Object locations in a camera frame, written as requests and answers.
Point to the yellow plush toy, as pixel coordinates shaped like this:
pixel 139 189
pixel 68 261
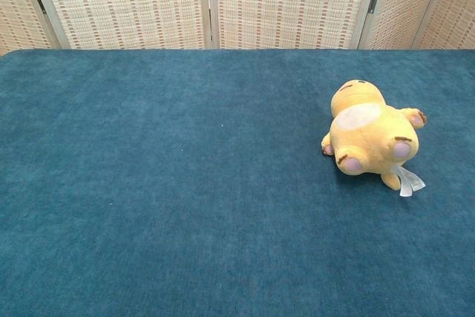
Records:
pixel 371 135

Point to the blue felt table cover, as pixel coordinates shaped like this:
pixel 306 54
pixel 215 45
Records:
pixel 185 183

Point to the woven bamboo screen panel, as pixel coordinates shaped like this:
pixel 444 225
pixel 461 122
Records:
pixel 293 5
pixel 404 5
pixel 460 9
pixel 15 5
pixel 122 5

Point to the black screen hinge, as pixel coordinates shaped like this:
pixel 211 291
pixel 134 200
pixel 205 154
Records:
pixel 373 3
pixel 40 4

